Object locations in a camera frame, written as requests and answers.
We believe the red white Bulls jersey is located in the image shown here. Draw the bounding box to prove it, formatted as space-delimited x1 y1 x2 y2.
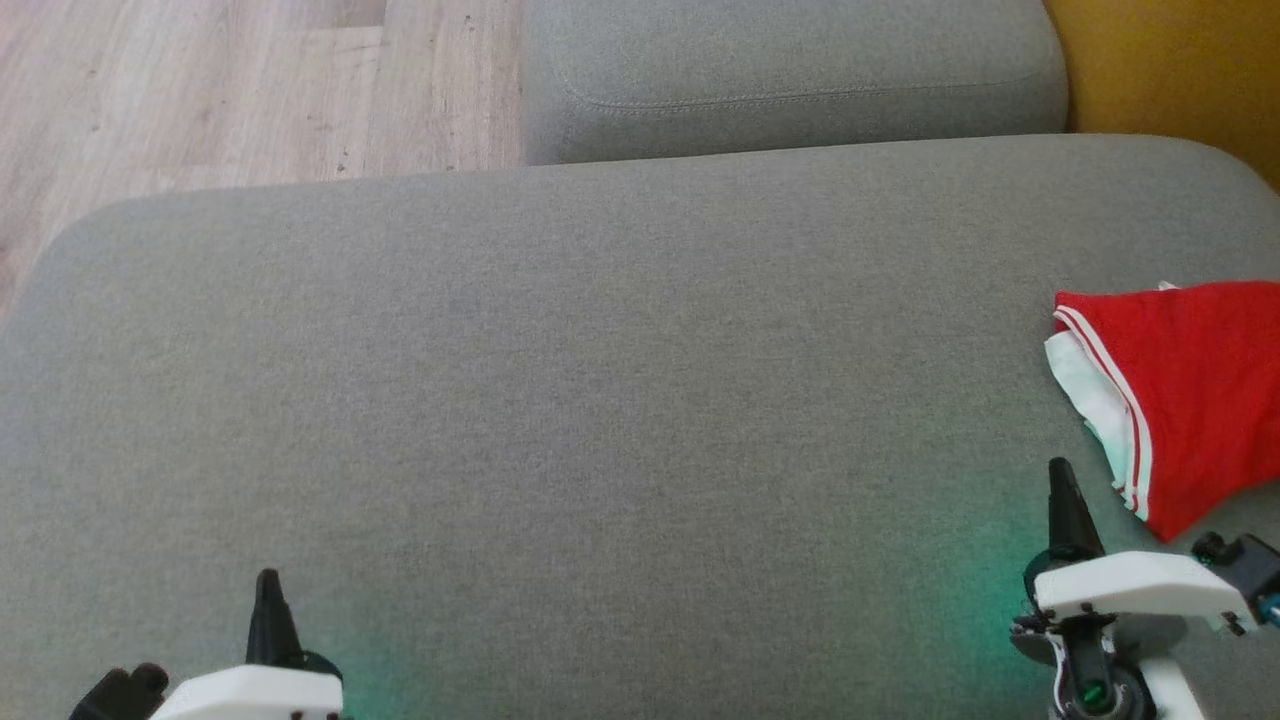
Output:
1045 280 1280 544

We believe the small grey sofa cushion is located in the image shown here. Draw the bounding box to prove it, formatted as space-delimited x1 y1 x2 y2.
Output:
520 0 1071 166

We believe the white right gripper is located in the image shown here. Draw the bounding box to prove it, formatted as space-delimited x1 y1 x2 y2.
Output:
1033 457 1259 631

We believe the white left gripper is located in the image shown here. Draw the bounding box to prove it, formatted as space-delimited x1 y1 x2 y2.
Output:
150 568 346 720

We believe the yellow sofa cushion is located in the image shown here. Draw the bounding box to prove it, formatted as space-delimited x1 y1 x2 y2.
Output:
1043 0 1280 191

